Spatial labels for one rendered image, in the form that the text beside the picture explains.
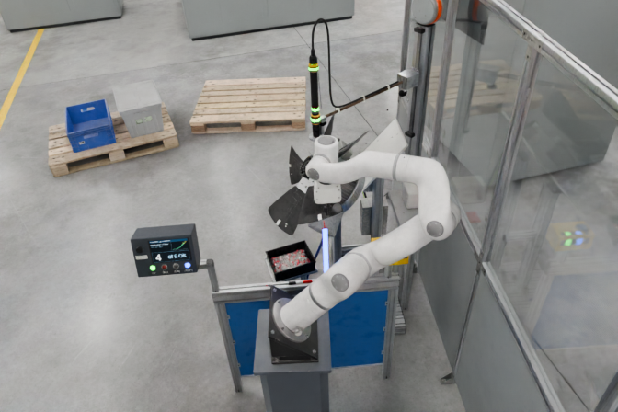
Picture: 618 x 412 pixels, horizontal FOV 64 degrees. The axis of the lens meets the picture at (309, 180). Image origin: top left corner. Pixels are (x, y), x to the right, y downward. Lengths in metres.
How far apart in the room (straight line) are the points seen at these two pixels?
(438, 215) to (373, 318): 1.21
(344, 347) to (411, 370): 0.51
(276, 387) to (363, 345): 0.82
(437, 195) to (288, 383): 1.01
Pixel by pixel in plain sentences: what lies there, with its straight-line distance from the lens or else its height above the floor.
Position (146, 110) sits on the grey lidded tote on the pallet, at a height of 0.42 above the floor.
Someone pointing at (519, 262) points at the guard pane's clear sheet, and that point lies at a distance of 2.08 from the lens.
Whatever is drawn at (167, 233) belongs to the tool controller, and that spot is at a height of 1.25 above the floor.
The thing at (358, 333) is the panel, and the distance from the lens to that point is 2.76.
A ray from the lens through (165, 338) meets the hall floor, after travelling 3.44.
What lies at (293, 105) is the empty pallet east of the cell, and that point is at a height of 0.14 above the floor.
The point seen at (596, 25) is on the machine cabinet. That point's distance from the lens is 4.22.
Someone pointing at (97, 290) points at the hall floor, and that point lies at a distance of 3.90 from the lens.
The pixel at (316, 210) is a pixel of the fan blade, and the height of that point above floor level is 1.17.
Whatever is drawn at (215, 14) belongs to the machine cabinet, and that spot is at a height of 0.36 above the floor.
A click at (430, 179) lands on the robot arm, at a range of 1.60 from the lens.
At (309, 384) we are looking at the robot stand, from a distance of 2.15.
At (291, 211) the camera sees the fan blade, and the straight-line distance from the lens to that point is 2.56.
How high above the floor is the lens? 2.66
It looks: 37 degrees down
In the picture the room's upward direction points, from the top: 3 degrees counter-clockwise
